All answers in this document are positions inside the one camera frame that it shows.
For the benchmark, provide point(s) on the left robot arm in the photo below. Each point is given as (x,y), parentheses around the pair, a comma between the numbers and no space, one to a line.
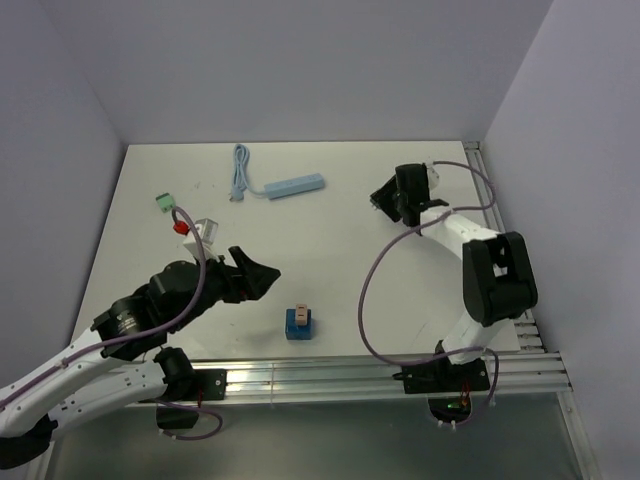
(123,358)

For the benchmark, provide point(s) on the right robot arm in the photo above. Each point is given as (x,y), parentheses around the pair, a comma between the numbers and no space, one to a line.
(440,222)

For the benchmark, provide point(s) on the aluminium front rail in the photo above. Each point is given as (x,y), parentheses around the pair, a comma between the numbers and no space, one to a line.
(311,380)

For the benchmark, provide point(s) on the green plug adapter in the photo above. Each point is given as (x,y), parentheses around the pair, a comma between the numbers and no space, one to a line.
(165,202)

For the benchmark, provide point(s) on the light blue power strip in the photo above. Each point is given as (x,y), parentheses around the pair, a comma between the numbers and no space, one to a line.
(294,186)

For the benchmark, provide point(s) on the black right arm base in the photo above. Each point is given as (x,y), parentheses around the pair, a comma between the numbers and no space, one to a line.
(456,382)

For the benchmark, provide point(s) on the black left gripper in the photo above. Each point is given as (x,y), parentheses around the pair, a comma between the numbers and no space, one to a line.
(256,278)

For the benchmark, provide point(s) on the pink charger plug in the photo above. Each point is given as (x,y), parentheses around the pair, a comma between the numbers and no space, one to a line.
(301,315)

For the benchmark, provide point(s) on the blue cube socket adapter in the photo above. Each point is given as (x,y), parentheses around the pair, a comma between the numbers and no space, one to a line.
(294,333)

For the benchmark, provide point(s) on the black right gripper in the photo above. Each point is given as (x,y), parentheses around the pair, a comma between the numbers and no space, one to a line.
(384,196)

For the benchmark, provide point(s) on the aluminium side rail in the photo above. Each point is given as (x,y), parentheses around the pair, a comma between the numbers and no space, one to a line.
(498,278)

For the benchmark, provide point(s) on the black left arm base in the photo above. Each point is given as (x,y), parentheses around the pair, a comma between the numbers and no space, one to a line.
(177,417)

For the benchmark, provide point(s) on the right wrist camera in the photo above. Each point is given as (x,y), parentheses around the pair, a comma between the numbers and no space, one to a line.
(433,176)

